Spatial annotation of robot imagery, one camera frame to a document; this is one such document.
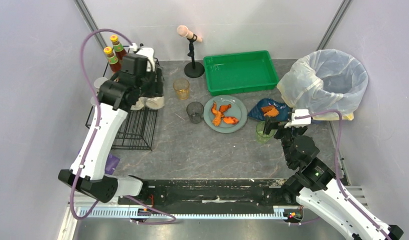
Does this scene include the sauce bottle yellow cap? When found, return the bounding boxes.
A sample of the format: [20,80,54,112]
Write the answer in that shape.
[103,46,122,73]

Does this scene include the orange chicken wing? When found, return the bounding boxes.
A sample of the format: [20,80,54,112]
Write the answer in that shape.
[211,101,222,119]

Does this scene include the blue label spice jar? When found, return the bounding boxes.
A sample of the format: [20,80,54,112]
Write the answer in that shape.
[93,76,108,90]

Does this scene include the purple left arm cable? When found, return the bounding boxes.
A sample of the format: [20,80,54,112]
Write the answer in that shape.
[69,28,178,225]

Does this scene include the trash bin with plastic bag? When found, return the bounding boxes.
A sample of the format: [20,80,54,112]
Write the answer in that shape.
[276,49,369,121]

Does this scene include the green plastic tray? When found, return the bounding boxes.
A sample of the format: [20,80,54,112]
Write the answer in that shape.
[203,50,280,96]

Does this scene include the amber glass cup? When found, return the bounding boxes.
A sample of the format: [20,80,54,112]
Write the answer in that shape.
[172,78,190,100]

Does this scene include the grey round plate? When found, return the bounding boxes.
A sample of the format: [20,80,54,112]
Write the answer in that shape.
[203,95,248,134]

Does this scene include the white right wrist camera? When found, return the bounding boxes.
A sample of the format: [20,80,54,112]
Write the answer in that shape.
[284,109,312,128]

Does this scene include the smoky grey glass cup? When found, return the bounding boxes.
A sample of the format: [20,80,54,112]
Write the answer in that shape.
[186,101,204,124]

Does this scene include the black wire rack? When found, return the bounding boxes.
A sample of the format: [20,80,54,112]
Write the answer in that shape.
[85,45,165,151]

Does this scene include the orange fried chicken piece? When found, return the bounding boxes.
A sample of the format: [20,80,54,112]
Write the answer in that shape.
[222,116,240,125]

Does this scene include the beige microphone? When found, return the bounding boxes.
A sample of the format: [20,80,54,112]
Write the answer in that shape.
[176,25,203,43]

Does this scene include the dark blue leaf plate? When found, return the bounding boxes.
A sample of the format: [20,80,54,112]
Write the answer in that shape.
[248,98,292,121]

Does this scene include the glass jar silver rim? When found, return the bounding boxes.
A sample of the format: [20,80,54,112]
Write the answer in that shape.
[130,97,145,111]

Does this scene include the brown fried food piece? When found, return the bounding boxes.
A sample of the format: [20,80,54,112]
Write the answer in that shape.
[261,105,276,114]

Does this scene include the orange chicken drumstick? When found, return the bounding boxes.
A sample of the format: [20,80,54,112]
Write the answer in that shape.
[219,104,232,114]

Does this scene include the black microphone stand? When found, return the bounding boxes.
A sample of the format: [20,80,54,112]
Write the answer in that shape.
[184,34,205,78]

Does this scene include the green glass cup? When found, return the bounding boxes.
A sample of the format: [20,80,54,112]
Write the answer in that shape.
[255,121,276,144]

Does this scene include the purple plastic base cover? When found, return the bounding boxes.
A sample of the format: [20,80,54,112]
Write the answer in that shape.
[104,153,120,175]

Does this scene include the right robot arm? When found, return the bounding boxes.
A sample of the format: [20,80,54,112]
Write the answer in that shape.
[263,117,404,240]

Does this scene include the orange breaded chicken strip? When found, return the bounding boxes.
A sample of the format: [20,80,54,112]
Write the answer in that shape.
[212,111,222,127]

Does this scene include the orange breaded food piece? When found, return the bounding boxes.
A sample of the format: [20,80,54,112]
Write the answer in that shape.
[264,108,280,117]

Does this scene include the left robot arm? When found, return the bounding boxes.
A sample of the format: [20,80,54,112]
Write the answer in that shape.
[58,53,162,203]

